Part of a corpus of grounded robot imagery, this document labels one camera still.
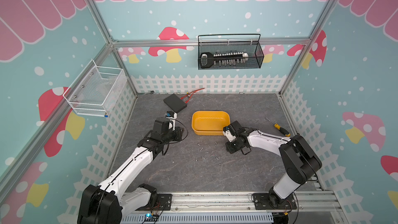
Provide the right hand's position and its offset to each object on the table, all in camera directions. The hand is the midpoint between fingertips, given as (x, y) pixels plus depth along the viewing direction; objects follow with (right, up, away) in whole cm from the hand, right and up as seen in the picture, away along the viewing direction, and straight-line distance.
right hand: (229, 147), depth 92 cm
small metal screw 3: (-10, -4, -3) cm, 11 cm away
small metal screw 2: (-8, +3, +2) cm, 9 cm away
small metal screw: (-19, +1, +1) cm, 19 cm away
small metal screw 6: (-8, -5, -4) cm, 10 cm away
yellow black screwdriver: (+32, +12, +8) cm, 35 cm away
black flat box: (-37, +27, +22) cm, 51 cm away
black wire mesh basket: (+16, +56, +2) cm, 59 cm away
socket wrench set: (-13, +51, -3) cm, 53 cm away
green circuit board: (-42, -28, -19) cm, 54 cm away
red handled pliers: (-26, +35, +27) cm, 51 cm away
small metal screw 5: (-14, -3, -1) cm, 14 cm away
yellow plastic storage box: (-11, +14, +11) cm, 21 cm away
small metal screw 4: (-20, -6, -5) cm, 21 cm away
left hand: (-27, +11, -9) cm, 31 cm away
